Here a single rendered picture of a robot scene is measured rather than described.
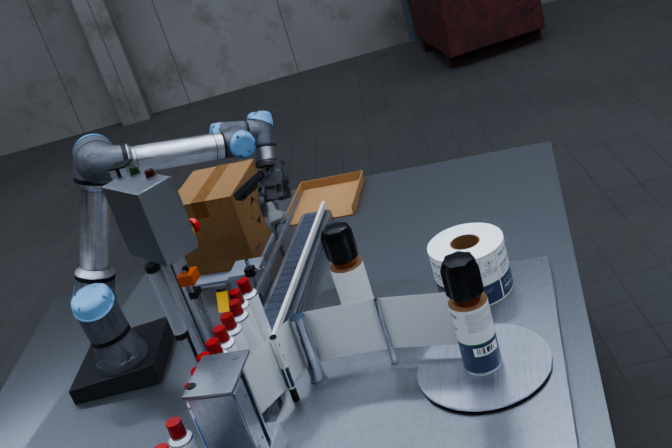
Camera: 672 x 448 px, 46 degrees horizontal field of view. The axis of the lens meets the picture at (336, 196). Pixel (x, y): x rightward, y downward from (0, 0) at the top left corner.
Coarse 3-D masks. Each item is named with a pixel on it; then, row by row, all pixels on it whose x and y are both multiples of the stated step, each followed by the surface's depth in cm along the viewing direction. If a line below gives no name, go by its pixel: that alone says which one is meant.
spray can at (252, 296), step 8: (240, 280) 210; (248, 280) 209; (240, 288) 209; (248, 288) 209; (248, 296) 209; (256, 296) 210; (256, 304) 211; (256, 312) 211; (264, 312) 214; (256, 320) 212; (264, 320) 213; (264, 328) 213; (264, 336) 214
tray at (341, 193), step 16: (336, 176) 314; (352, 176) 313; (304, 192) 317; (320, 192) 313; (336, 192) 308; (352, 192) 304; (288, 208) 298; (304, 208) 303; (336, 208) 295; (352, 208) 286
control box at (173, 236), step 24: (120, 192) 179; (144, 192) 175; (168, 192) 179; (120, 216) 186; (144, 216) 176; (168, 216) 180; (144, 240) 183; (168, 240) 181; (192, 240) 185; (168, 264) 181
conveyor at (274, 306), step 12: (312, 216) 283; (324, 216) 281; (300, 228) 277; (300, 240) 269; (300, 252) 261; (288, 264) 255; (288, 276) 248; (300, 276) 246; (276, 288) 244; (288, 288) 241; (276, 300) 237; (276, 312) 231; (288, 312) 229
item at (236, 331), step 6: (228, 312) 196; (222, 318) 194; (228, 318) 194; (234, 318) 196; (228, 324) 195; (234, 324) 196; (228, 330) 195; (234, 330) 195; (240, 330) 196; (234, 336) 195; (240, 336) 196; (240, 342) 196; (246, 342) 198; (240, 348) 197; (246, 348) 198
